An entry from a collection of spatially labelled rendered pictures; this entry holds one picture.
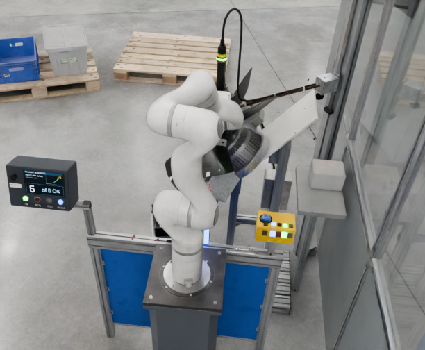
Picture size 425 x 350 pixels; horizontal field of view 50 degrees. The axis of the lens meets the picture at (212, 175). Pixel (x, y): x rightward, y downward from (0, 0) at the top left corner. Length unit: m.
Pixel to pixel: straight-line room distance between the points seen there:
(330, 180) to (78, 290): 1.70
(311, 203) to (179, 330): 0.93
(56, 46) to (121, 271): 3.02
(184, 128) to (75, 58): 3.70
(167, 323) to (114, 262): 0.52
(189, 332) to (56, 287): 1.37
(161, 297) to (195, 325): 0.20
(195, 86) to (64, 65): 3.67
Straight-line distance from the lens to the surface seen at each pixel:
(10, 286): 3.25
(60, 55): 4.93
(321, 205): 2.40
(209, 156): 2.07
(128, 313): 2.66
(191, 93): 1.39
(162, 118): 1.33
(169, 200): 1.59
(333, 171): 2.46
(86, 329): 2.94
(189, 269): 1.78
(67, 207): 2.02
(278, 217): 1.98
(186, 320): 1.92
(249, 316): 2.52
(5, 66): 4.98
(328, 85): 2.37
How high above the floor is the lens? 2.45
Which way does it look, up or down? 40 degrees down
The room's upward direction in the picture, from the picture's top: 3 degrees clockwise
